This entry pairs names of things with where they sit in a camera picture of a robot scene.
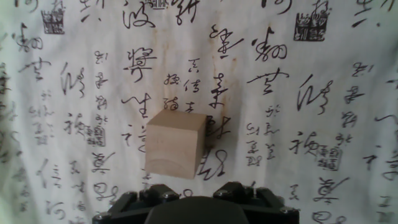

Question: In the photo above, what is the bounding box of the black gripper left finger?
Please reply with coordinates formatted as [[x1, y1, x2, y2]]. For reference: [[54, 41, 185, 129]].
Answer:
[[91, 183, 181, 224]]

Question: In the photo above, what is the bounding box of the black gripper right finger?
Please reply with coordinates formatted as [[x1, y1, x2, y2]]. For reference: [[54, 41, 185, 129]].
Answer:
[[213, 181, 300, 224]]

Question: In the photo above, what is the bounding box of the wooden cube block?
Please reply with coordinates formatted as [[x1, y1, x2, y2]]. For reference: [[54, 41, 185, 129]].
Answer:
[[144, 108, 208, 180]]

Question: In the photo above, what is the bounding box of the beige calligraphy print cloth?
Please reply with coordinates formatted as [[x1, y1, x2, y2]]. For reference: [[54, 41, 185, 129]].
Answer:
[[0, 0, 398, 224]]

